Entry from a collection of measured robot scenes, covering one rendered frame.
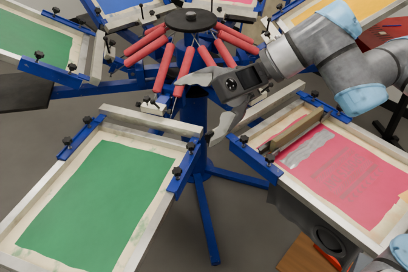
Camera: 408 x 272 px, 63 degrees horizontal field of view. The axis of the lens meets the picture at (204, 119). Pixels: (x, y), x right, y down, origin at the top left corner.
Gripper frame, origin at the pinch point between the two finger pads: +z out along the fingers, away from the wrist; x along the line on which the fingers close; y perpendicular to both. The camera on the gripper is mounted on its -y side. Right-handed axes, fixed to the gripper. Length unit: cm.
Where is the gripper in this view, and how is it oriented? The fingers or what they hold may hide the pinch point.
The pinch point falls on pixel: (189, 116)
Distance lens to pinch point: 69.6
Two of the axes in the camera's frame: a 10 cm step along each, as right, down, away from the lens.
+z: -7.8, 4.8, 4.0
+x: -4.9, -8.7, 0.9
